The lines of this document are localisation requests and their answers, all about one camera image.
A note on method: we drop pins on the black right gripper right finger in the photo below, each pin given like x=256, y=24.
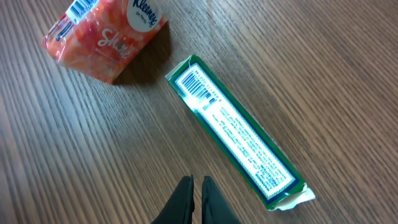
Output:
x=215, y=208

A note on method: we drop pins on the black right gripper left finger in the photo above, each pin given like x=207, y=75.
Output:
x=180, y=206

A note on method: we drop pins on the dark green small box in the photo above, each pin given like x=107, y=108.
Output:
x=258, y=158

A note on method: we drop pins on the orange small box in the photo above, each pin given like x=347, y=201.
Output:
x=100, y=38

